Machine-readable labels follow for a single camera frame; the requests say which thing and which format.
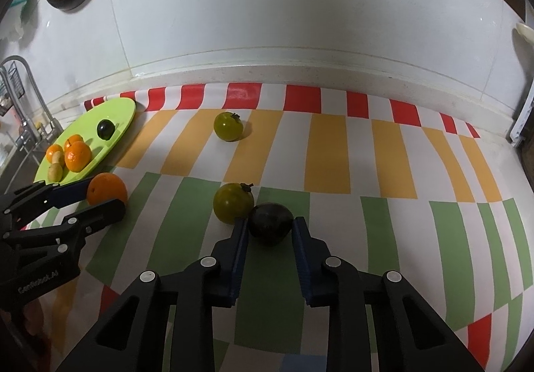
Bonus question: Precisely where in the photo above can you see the green plate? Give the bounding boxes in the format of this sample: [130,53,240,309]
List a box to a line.
[32,98,137,185]

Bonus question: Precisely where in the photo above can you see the large chrome faucet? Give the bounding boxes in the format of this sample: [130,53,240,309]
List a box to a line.
[12,115,42,152]

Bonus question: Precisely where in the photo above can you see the slim gooseneck faucet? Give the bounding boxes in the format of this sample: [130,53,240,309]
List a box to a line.
[0,56,59,135]

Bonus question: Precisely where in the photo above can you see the green tomato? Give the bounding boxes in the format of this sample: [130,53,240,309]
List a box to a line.
[213,182,255,225]
[214,111,244,142]

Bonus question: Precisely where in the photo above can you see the black wire basket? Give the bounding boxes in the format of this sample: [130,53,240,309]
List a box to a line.
[0,67,26,116]

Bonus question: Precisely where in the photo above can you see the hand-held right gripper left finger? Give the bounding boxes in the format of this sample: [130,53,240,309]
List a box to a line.
[56,219,251,372]

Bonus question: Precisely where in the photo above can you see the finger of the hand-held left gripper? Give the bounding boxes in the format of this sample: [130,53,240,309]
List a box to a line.
[62,198,126,236]
[12,181,95,208]

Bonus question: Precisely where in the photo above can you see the teal paper towel pack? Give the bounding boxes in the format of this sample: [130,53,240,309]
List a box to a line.
[0,0,36,43]

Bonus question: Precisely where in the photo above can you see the striped colourful tablecloth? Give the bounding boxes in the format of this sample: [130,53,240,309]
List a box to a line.
[25,82,534,372]

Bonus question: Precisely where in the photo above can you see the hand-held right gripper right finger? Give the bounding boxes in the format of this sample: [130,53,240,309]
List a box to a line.
[291,217,487,372]

